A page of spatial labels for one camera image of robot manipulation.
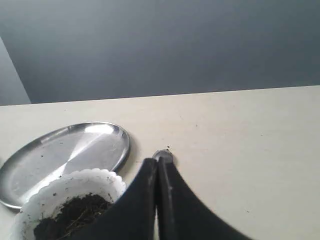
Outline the steel spoon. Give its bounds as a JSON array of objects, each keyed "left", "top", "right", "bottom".
[{"left": 152, "top": 149, "right": 179, "bottom": 167}]

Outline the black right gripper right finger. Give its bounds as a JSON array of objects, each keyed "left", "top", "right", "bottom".
[{"left": 157, "top": 157, "right": 249, "bottom": 240}]

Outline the round steel plate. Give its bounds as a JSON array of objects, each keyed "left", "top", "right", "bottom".
[{"left": 0, "top": 122, "right": 131, "bottom": 209}]

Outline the white scalloped plastic pot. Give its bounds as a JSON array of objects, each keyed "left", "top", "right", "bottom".
[{"left": 9, "top": 168, "right": 126, "bottom": 240}]

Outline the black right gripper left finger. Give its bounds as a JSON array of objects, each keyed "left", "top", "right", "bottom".
[{"left": 70, "top": 158, "right": 158, "bottom": 240}]

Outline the dark potting soil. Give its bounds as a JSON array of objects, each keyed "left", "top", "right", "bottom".
[{"left": 33, "top": 193, "right": 114, "bottom": 240}]

